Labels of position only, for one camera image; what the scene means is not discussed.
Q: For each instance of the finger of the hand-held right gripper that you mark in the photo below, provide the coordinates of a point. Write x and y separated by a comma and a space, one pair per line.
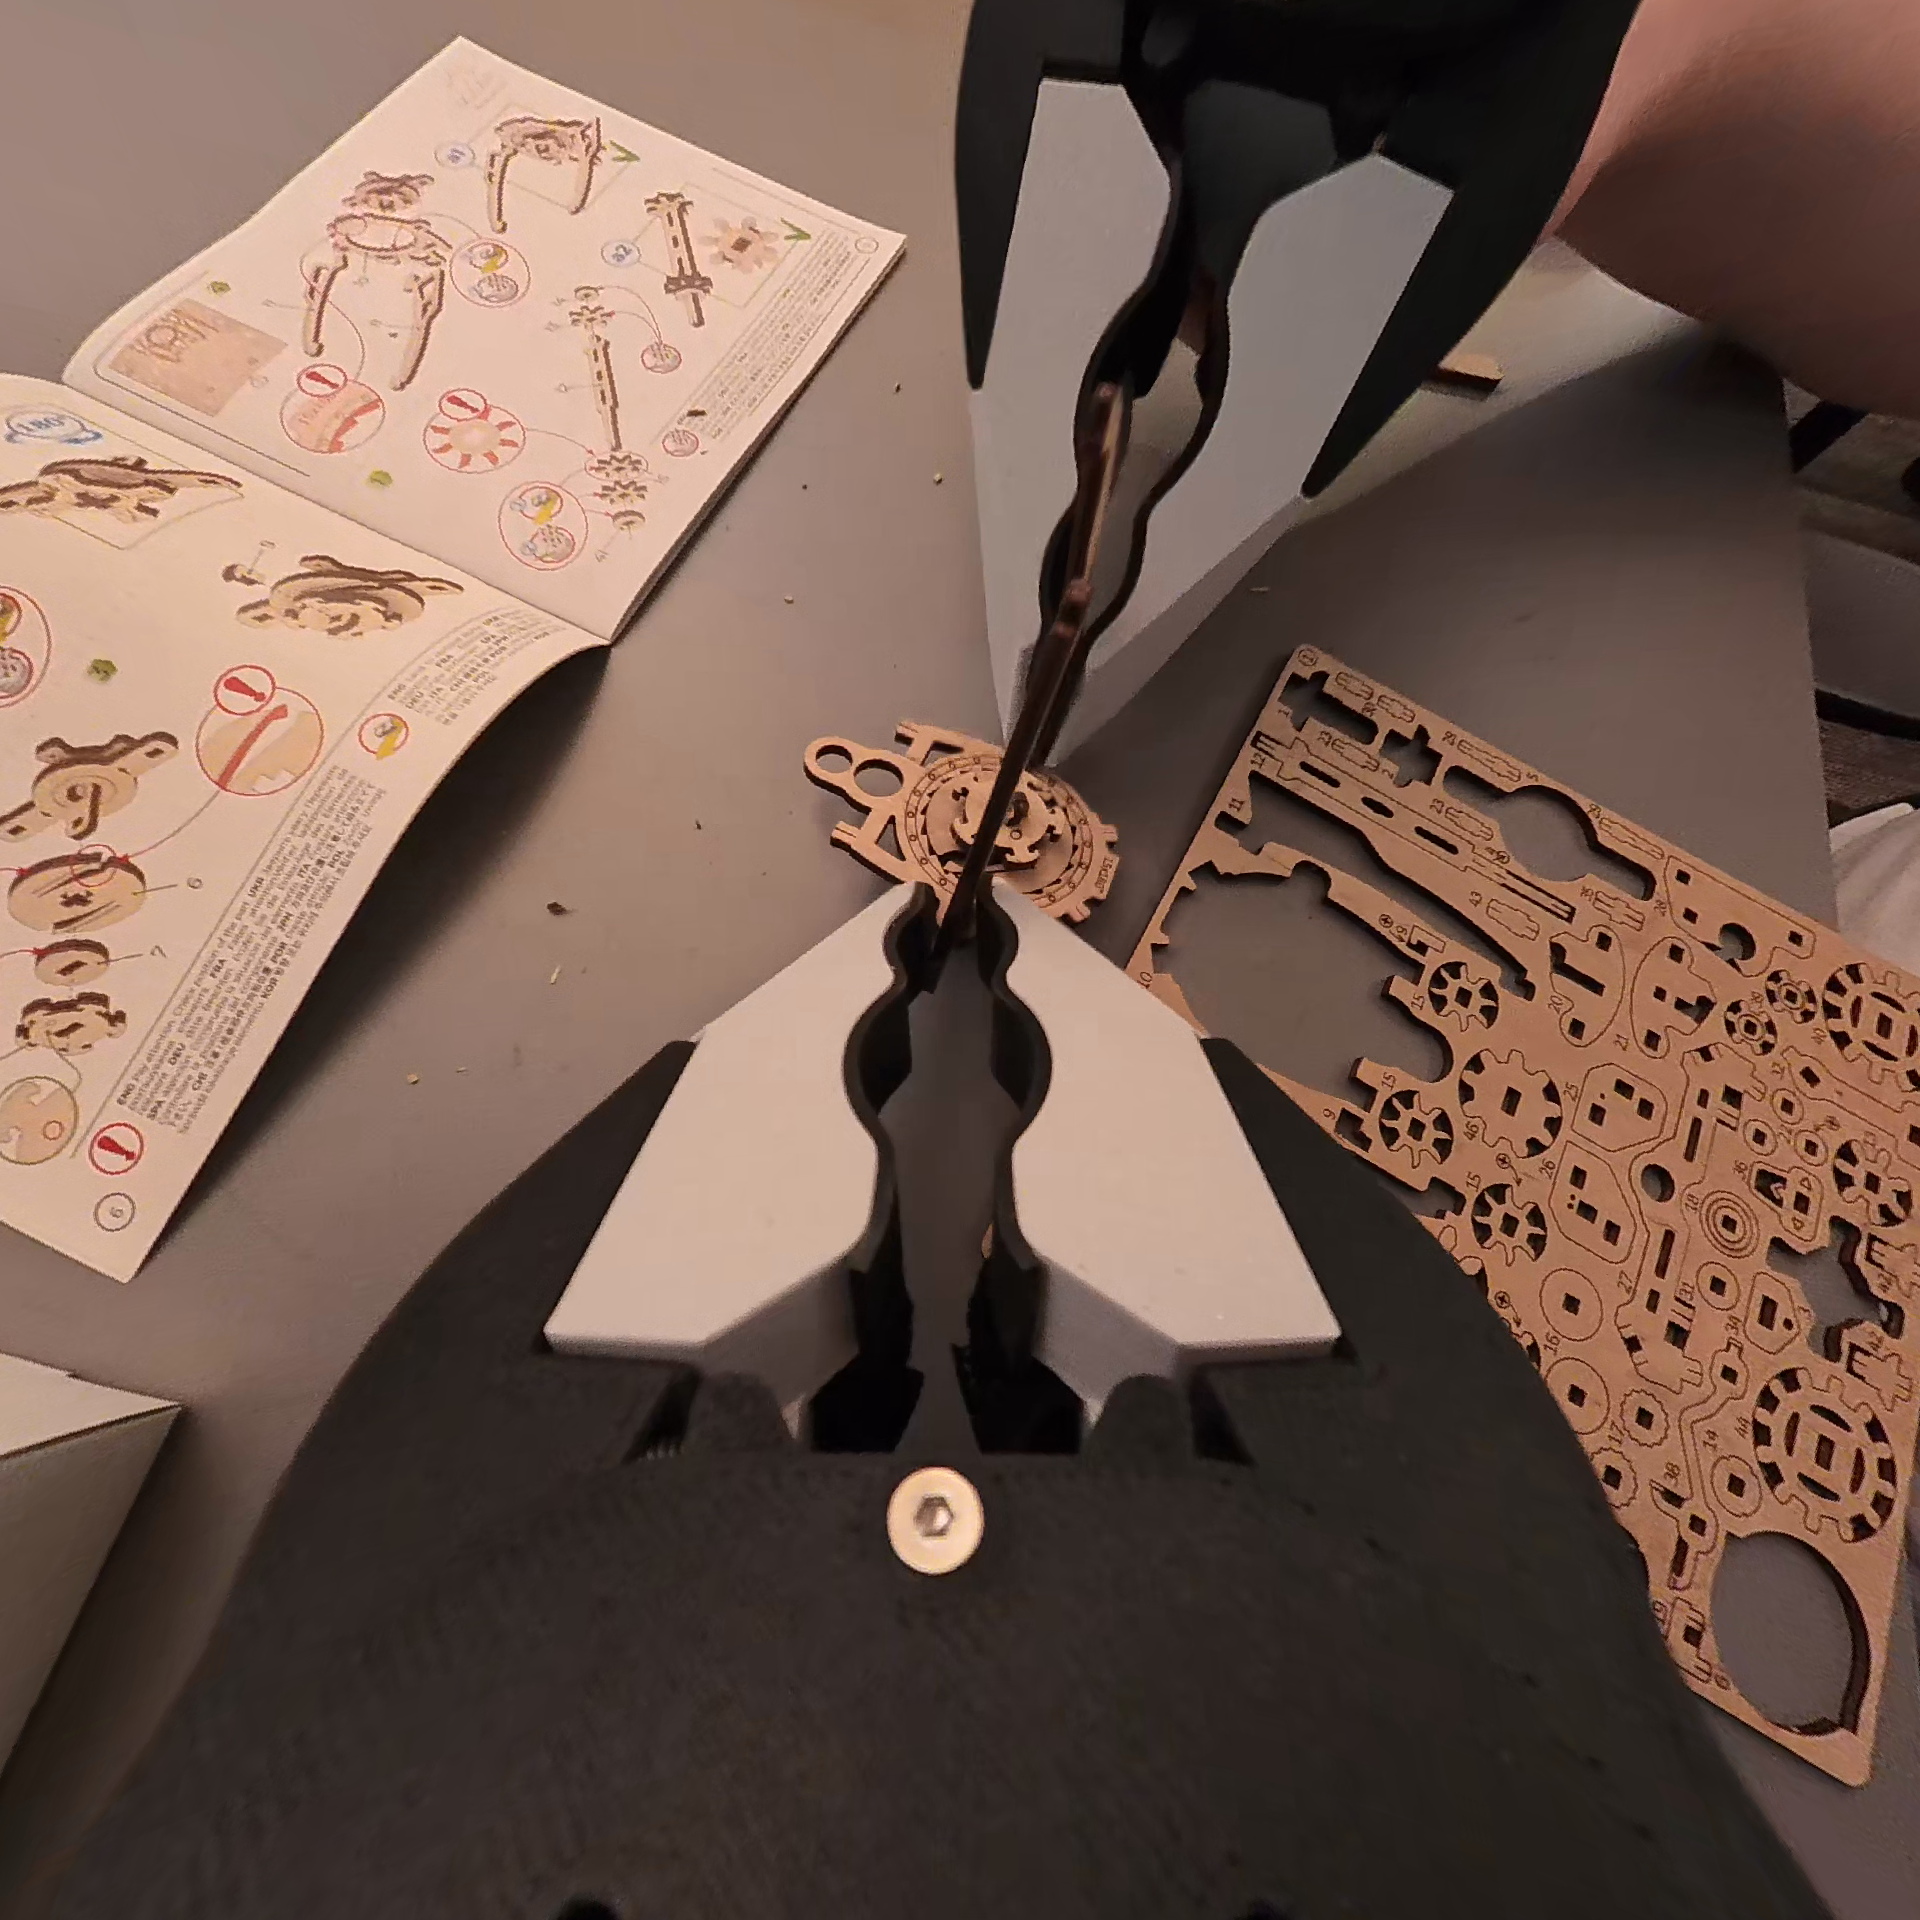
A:
1049, 300
1306, 345

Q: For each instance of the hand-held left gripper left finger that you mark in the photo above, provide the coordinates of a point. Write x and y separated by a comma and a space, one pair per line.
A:
720, 1184

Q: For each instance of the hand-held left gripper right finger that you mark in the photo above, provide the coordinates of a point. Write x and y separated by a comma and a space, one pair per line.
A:
1170, 1184

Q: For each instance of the person's right forearm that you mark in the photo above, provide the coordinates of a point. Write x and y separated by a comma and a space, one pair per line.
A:
1770, 180

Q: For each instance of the small wooden offcut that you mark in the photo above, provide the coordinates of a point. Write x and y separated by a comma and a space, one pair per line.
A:
1468, 370

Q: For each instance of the round wooden gear assembly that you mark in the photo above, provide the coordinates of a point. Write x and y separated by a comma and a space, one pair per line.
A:
938, 809

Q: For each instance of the wooden sheet with cutouts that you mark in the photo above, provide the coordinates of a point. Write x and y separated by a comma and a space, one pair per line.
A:
1500, 803

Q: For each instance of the dark chair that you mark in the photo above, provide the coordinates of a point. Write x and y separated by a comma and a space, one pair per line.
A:
1862, 524

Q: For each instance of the illustrated instruction booklet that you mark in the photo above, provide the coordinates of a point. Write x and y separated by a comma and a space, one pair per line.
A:
452, 493

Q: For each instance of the grey box corner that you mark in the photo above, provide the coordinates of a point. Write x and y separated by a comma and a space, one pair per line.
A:
76, 1499

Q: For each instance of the person's white shirt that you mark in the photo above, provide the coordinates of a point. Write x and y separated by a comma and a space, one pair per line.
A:
1882, 892

